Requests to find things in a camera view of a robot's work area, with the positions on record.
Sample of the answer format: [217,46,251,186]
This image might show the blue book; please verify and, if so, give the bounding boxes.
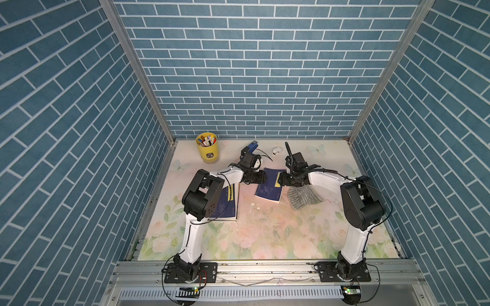
[210,184,239,222]
[255,168,286,203]

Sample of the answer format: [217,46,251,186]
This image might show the grey wiping cloth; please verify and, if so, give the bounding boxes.
[287,185,324,210]

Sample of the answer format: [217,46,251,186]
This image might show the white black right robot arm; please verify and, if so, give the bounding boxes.
[278,152,385,272]

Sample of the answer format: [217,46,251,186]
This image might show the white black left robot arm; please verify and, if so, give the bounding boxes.
[173,149,265,269]

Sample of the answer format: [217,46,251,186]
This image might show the small white stapler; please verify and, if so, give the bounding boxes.
[273,147,283,156]

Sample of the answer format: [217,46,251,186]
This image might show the blue black stapler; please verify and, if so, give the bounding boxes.
[245,141,259,153]

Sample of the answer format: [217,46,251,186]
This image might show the yellow pen cup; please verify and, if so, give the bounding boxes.
[195,132,219,164]

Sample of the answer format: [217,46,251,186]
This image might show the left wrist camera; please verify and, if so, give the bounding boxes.
[239,152,262,171]

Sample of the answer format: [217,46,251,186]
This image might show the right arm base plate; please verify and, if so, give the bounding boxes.
[313,261,371,283]

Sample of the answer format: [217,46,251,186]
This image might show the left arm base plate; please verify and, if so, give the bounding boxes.
[162,261,218,284]

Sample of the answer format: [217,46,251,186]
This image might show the white cable duct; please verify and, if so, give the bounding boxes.
[119,286,344,302]

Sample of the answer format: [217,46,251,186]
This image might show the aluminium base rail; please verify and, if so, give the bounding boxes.
[110,259,426,287]

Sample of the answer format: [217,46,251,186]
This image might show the aluminium corner post right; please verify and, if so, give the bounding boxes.
[347,0,435,147]

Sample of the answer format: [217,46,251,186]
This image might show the aluminium corner post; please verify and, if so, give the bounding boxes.
[347,0,435,147]
[100,0,176,146]

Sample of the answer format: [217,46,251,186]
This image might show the aluminium corner post left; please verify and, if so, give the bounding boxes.
[100,0,176,146]

